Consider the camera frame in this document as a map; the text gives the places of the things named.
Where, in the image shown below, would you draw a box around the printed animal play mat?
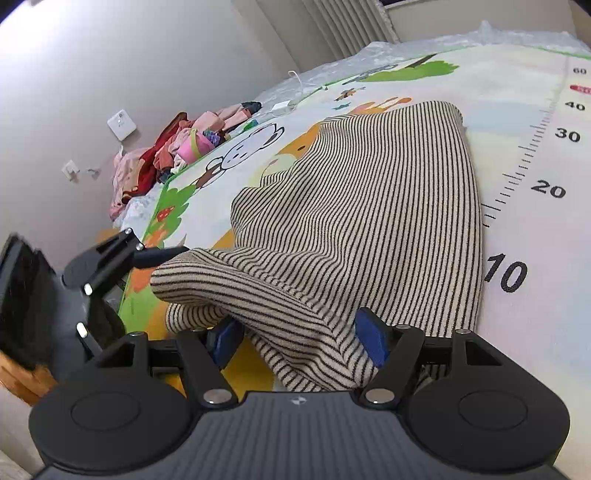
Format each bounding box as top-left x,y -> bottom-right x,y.
95,43 -> 591,409

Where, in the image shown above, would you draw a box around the cream pleated curtain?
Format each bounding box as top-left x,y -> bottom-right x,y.
299,0 -> 399,57

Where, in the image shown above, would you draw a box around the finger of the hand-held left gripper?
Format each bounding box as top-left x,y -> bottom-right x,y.
82,229 -> 191,297
75,322 -> 106,360

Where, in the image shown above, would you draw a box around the white wall device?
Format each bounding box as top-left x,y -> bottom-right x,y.
106,109 -> 139,140

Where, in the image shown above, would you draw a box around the white charger cable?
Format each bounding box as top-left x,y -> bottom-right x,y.
288,69 -> 329,101

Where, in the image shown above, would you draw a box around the pile of colourful clothes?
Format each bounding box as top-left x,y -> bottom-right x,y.
109,103 -> 265,221

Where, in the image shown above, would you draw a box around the pink toy bag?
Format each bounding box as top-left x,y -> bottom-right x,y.
177,128 -> 219,163

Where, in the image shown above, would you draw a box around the clear plastic sheet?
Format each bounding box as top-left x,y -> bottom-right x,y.
256,19 -> 591,109

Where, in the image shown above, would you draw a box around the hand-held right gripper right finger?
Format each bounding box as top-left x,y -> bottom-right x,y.
355,308 -> 505,408

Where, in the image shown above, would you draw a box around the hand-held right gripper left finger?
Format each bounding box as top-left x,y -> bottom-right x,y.
98,318 -> 246,408

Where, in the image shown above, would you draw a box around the beige striped pants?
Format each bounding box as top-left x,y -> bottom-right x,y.
150,100 -> 486,394

